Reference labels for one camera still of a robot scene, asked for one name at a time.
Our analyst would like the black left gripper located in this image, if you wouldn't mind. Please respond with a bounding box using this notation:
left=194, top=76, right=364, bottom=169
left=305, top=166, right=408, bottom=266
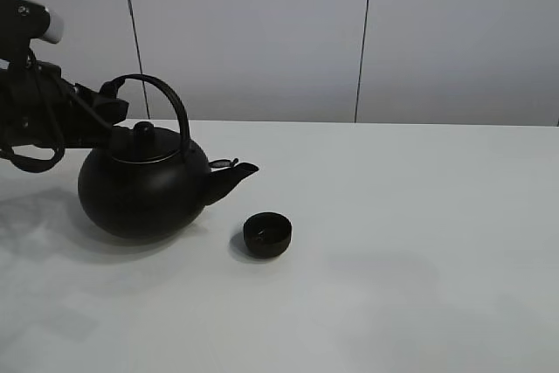
left=1, top=61, right=128, bottom=149

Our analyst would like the black round teapot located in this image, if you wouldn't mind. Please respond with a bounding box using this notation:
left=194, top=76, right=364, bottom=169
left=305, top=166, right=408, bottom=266
left=77, top=74, right=259, bottom=239

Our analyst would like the small black teacup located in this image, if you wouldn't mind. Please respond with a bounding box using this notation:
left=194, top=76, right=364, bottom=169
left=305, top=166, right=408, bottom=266
left=242, top=212, right=293, bottom=259

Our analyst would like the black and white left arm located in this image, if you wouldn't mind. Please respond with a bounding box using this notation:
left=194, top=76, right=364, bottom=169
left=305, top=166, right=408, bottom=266
left=1, top=0, right=128, bottom=149

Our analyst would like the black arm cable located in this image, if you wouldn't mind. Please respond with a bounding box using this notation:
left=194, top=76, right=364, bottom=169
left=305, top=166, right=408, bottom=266
left=0, top=47, right=66, bottom=173

